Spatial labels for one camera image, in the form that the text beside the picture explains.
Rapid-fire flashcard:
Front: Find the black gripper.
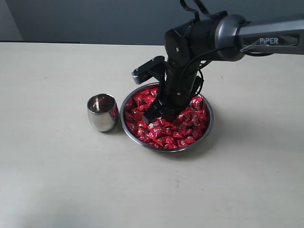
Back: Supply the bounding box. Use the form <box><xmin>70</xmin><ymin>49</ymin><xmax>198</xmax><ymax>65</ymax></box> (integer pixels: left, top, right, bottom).
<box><xmin>142</xmin><ymin>57</ymin><xmax>204</xmax><ymax>124</ymax></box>

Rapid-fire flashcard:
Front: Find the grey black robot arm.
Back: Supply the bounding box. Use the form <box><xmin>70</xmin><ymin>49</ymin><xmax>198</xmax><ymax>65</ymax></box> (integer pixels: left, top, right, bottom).
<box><xmin>143</xmin><ymin>14</ymin><xmax>304</xmax><ymax>123</ymax></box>

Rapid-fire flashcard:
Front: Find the pile of red candies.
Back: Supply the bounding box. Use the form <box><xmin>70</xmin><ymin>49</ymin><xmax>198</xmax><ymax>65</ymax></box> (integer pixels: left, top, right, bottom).
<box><xmin>123</xmin><ymin>86</ymin><xmax>208</xmax><ymax>149</ymax></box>

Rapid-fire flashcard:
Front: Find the stainless steel bowl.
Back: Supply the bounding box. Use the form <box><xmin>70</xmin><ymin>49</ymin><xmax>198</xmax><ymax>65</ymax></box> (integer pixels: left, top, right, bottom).
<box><xmin>119</xmin><ymin>81</ymin><xmax>214</xmax><ymax>153</ymax></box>

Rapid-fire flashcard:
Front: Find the stainless steel cup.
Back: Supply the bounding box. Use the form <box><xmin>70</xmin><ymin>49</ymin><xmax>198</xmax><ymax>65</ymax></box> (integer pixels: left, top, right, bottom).
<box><xmin>87</xmin><ymin>94</ymin><xmax>119</xmax><ymax>132</ymax></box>

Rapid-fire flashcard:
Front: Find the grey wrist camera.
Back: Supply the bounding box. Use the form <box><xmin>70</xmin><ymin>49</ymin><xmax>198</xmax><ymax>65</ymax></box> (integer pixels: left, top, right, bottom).
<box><xmin>132</xmin><ymin>56</ymin><xmax>166</xmax><ymax>85</ymax></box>

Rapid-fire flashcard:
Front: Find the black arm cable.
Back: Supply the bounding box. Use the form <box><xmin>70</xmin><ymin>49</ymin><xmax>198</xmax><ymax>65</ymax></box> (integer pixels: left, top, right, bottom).
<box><xmin>179</xmin><ymin>0</ymin><xmax>228</xmax><ymax>21</ymax></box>

